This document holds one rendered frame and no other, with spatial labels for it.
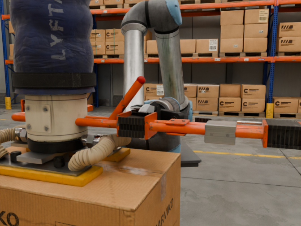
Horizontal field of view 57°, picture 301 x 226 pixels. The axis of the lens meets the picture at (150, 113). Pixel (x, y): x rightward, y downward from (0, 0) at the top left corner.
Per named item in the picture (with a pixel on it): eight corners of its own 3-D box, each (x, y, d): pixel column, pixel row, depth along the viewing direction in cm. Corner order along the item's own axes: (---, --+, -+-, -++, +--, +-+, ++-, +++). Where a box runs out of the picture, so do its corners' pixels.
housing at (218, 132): (204, 143, 65) (204, 124, 64) (207, 136, 71) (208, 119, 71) (234, 145, 63) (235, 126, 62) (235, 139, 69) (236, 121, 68)
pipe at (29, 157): (-22, 156, 76) (-24, 136, 75) (41, 136, 100) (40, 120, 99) (87, 170, 65) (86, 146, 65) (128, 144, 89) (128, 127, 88)
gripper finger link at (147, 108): (122, 111, 73) (135, 115, 82) (144, 113, 71) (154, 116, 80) (123, 100, 73) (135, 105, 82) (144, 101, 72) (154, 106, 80)
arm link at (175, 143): (153, 152, 111) (151, 122, 110) (182, 151, 109) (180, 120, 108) (149, 159, 102) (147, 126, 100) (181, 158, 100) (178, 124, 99)
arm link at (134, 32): (118, -3, 121) (114, 152, 101) (146, -6, 119) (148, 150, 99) (125, 14, 132) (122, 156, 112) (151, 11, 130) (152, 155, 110)
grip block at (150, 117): (115, 137, 70) (114, 115, 70) (130, 130, 80) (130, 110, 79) (146, 140, 68) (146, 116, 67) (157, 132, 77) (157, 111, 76)
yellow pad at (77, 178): (-27, 171, 75) (-29, 153, 74) (3, 160, 84) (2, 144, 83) (82, 188, 64) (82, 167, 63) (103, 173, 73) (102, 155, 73)
